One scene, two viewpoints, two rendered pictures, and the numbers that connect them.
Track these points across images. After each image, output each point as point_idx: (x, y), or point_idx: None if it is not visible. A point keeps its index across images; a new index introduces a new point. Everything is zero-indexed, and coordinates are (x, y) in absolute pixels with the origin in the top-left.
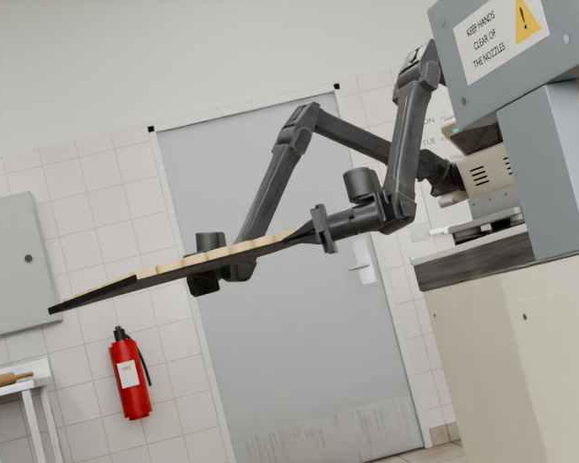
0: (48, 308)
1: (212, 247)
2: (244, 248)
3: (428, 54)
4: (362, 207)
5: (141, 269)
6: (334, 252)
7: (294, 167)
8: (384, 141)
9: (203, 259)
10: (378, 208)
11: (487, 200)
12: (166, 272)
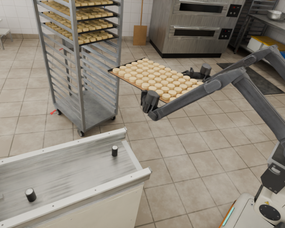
0: (144, 57)
1: (201, 70)
2: (136, 83)
3: (226, 76)
4: (144, 103)
5: (113, 69)
6: (140, 105)
7: (244, 67)
8: None
9: (125, 78)
10: (144, 108)
11: None
12: (113, 74)
